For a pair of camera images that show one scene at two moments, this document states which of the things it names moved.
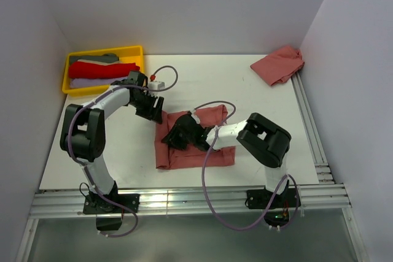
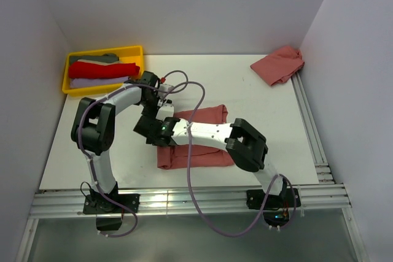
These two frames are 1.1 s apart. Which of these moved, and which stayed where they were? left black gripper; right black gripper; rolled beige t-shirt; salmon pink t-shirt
Moved: right black gripper
Stayed: rolled beige t-shirt; salmon pink t-shirt; left black gripper
